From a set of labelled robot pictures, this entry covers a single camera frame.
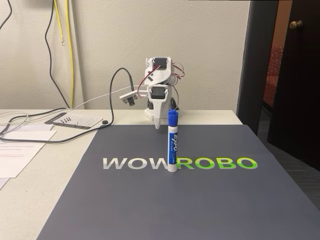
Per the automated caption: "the grey WOWROBO mat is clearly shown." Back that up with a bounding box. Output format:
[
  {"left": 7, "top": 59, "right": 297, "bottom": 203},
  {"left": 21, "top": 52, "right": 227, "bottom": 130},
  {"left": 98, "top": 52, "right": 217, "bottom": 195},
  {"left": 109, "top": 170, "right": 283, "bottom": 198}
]
[{"left": 36, "top": 124, "right": 320, "bottom": 240}]

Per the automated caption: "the thin black wall cable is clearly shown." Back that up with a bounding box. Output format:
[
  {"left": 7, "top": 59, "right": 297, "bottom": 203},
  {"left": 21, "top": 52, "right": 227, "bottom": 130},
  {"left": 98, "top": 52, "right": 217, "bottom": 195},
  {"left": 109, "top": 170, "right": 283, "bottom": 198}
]
[{"left": 0, "top": 0, "right": 13, "bottom": 30}]

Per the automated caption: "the printed white paper sheet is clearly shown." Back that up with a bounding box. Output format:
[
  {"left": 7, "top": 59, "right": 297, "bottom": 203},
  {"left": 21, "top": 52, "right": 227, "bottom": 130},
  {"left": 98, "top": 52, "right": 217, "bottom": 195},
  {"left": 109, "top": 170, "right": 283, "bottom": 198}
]
[{"left": 0, "top": 141, "right": 45, "bottom": 179}]

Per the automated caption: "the black power cable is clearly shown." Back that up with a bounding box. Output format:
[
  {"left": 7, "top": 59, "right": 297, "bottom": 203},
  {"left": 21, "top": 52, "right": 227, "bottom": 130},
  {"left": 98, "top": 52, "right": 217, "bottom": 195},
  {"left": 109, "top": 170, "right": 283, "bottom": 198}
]
[{"left": 0, "top": 0, "right": 71, "bottom": 126}]

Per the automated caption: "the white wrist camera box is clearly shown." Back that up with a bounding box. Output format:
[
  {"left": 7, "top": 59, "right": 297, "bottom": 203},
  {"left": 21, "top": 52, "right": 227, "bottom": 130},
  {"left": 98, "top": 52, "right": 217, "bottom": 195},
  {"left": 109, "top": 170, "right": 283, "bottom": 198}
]
[{"left": 119, "top": 90, "right": 139, "bottom": 106}]

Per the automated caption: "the dark grey door frame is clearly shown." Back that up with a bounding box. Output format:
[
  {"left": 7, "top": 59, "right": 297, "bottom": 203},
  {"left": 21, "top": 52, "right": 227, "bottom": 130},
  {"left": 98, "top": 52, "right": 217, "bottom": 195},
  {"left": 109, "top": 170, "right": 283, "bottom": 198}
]
[{"left": 236, "top": 0, "right": 280, "bottom": 137}]

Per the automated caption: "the short yellow cable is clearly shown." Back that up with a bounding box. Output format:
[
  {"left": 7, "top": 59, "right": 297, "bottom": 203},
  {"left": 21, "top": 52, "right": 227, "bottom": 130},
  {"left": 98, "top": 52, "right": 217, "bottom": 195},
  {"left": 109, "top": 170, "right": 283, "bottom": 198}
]
[{"left": 53, "top": 0, "right": 65, "bottom": 46}]

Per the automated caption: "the dark wooden door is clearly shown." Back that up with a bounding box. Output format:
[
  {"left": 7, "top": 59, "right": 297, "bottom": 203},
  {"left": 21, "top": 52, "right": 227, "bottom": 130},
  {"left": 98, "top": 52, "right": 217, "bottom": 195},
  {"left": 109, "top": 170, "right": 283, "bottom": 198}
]
[{"left": 266, "top": 0, "right": 320, "bottom": 172}]

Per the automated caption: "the red upholstered furniture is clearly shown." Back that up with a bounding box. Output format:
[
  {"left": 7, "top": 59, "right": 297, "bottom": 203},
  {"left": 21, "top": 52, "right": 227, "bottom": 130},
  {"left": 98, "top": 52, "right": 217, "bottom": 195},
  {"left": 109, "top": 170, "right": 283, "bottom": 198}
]
[{"left": 262, "top": 44, "right": 285, "bottom": 108}]

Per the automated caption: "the blue dry erase marker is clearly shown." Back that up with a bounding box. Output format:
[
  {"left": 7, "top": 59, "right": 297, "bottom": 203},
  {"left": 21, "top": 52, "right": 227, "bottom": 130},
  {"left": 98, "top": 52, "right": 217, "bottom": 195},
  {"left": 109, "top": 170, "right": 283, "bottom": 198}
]
[{"left": 166, "top": 109, "right": 180, "bottom": 173}]

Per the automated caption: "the black camera cable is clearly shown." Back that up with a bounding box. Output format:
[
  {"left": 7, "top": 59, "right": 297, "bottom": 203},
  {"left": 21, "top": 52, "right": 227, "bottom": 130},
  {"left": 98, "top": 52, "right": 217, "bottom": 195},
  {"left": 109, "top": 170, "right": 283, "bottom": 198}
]
[{"left": 0, "top": 67, "right": 135, "bottom": 145}]

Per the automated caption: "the white cable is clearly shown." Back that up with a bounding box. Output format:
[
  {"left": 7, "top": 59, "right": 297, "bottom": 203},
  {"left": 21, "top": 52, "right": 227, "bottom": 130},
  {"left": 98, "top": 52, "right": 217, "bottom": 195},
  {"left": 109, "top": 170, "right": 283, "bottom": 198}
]
[{"left": 0, "top": 84, "right": 151, "bottom": 135}]

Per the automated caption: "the blank white paper sheet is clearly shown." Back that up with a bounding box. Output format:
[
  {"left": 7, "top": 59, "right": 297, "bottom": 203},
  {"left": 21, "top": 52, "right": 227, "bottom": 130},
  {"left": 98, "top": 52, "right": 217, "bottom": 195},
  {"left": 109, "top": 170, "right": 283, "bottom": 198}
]
[
  {"left": 0, "top": 123, "right": 55, "bottom": 132},
  {"left": 0, "top": 129, "right": 58, "bottom": 144}
]

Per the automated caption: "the long yellow cable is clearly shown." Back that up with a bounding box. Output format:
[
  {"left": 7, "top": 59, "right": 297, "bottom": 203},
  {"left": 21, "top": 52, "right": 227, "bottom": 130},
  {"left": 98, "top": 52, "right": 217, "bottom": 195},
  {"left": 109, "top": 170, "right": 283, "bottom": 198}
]
[{"left": 65, "top": 0, "right": 75, "bottom": 108}]

